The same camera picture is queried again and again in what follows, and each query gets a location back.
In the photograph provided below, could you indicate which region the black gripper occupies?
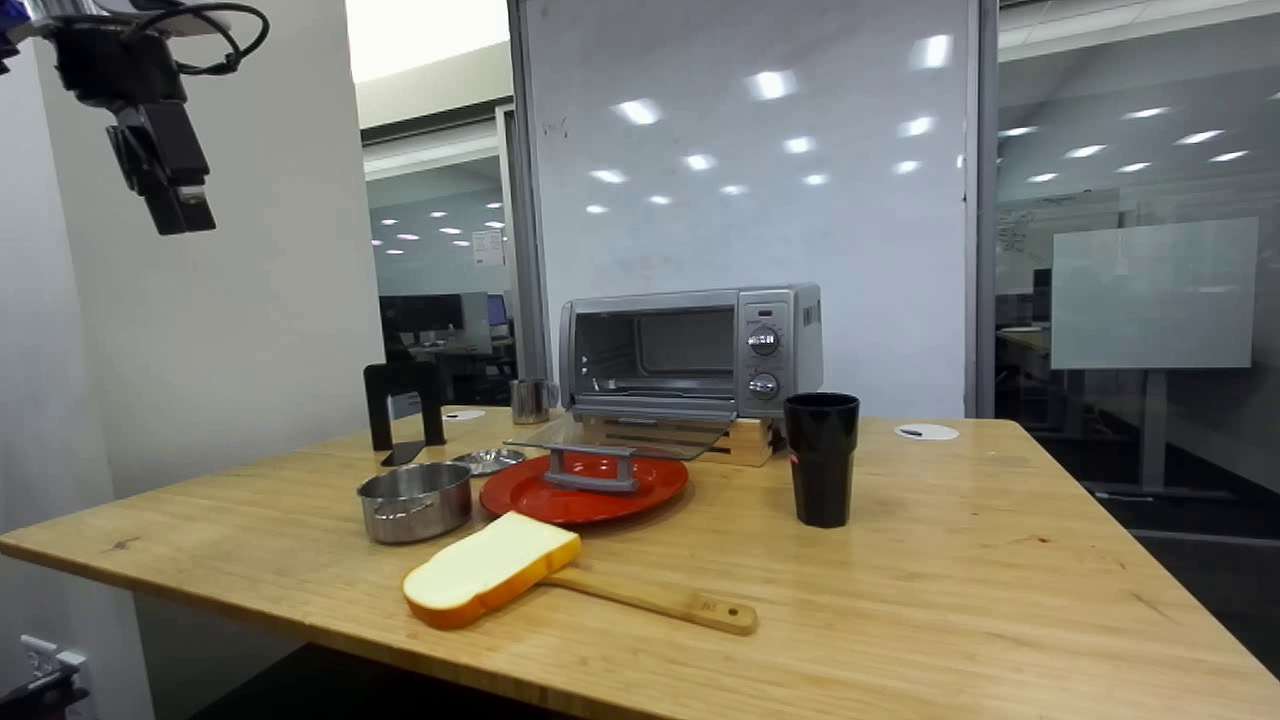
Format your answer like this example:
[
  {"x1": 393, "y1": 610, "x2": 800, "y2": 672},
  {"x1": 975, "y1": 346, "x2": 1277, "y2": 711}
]
[{"x1": 45, "y1": 15, "x2": 222, "y2": 240}]

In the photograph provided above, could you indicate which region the black plastic cup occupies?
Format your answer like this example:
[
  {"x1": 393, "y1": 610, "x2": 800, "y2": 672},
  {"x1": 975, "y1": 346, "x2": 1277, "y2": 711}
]
[{"x1": 782, "y1": 389, "x2": 863, "y2": 531}]

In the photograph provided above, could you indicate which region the black metal bookend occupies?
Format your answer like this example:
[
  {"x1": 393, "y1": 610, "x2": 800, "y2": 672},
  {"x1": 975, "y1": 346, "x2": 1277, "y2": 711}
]
[{"x1": 359, "y1": 361, "x2": 454, "y2": 457}]

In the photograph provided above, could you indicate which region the steel pot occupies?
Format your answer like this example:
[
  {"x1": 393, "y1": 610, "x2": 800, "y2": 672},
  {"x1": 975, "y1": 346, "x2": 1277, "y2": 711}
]
[{"x1": 351, "y1": 458, "x2": 475, "y2": 548}]

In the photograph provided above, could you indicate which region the small steel pitcher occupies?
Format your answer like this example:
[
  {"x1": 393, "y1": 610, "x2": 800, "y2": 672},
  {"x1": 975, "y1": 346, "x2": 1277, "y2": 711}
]
[{"x1": 509, "y1": 375, "x2": 551, "y2": 428}]

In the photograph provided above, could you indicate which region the metal juicer dish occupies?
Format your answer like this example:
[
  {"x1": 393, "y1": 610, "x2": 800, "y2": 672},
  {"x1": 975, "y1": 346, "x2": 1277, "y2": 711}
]
[{"x1": 448, "y1": 443, "x2": 531, "y2": 478}]

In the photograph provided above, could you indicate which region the toy bread slice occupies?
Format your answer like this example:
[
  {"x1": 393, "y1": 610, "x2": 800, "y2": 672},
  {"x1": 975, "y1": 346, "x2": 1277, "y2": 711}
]
[{"x1": 399, "y1": 509, "x2": 583, "y2": 633}]

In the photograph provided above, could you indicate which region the black device with white clip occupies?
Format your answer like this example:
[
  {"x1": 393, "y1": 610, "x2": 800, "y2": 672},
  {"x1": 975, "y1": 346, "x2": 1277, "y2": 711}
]
[{"x1": 0, "y1": 633, "x2": 91, "y2": 720}]

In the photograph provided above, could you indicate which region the silver toaster oven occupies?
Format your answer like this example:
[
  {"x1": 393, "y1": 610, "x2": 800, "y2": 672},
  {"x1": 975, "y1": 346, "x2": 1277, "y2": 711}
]
[{"x1": 557, "y1": 281, "x2": 830, "y2": 465}]

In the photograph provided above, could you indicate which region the red plate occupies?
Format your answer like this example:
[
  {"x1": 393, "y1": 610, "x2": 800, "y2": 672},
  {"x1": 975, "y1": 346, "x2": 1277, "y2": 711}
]
[{"x1": 475, "y1": 446, "x2": 692, "y2": 531}]

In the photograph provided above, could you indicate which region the whiteboard on stand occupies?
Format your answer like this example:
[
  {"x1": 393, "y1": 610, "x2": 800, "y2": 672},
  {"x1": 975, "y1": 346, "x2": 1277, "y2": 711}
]
[{"x1": 1050, "y1": 216, "x2": 1262, "y2": 493}]

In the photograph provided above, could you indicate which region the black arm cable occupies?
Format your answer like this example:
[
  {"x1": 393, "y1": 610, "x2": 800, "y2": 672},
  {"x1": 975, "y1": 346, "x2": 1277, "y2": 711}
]
[{"x1": 133, "y1": 0, "x2": 272, "y2": 81}]

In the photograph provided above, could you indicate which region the wooden board with handle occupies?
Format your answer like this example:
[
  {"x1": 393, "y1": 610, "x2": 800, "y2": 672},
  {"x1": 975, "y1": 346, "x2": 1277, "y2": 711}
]
[{"x1": 549, "y1": 564, "x2": 761, "y2": 639}]

